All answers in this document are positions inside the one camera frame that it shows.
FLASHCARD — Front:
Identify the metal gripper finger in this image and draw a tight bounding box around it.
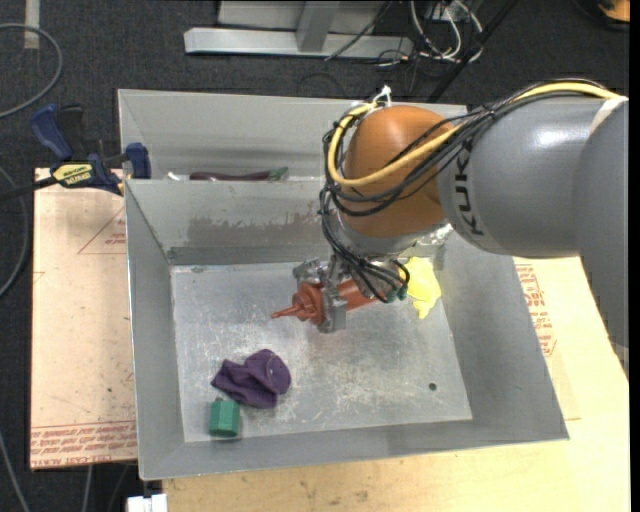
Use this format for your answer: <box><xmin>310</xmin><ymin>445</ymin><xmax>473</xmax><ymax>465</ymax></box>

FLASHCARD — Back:
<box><xmin>316</xmin><ymin>287</ymin><xmax>349</xmax><ymax>335</ymax></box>
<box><xmin>292</xmin><ymin>257</ymin><xmax>332</xmax><ymax>287</ymax></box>

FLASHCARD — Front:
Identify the red squeeze bottle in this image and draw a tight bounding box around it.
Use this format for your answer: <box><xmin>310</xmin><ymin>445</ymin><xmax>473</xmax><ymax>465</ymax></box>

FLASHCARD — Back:
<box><xmin>270</xmin><ymin>277</ymin><xmax>382</xmax><ymax>327</ymax></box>

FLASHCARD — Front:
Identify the grey metal bin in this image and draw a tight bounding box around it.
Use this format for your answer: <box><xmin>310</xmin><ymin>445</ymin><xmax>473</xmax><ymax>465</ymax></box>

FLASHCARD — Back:
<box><xmin>116</xmin><ymin>88</ymin><xmax>571</xmax><ymax>483</ymax></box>

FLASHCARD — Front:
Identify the yellow cloth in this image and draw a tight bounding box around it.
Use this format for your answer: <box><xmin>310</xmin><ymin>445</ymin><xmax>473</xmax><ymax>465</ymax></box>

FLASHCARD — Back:
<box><xmin>403</xmin><ymin>255</ymin><xmax>444</xmax><ymax>321</ymax></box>

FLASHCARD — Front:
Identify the purple cloth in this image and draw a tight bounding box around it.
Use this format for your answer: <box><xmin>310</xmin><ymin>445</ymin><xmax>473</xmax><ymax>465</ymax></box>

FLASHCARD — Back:
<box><xmin>209</xmin><ymin>348</ymin><xmax>293</xmax><ymax>411</ymax></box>

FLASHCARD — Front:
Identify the green plastic block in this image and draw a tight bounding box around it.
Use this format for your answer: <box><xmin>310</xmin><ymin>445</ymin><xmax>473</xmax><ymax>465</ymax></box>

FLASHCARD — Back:
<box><xmin>207</xmin><ymin>396</ymin><xmax>244</xmax><ymax>441</ymax></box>

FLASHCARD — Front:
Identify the brown cardboard board red print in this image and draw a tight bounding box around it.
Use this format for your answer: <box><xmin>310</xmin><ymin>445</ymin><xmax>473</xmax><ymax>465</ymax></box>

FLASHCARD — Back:
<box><xmin>29</xmin><ymin>166</ymin><xmax>584</xmax><ymax>472</ymax></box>

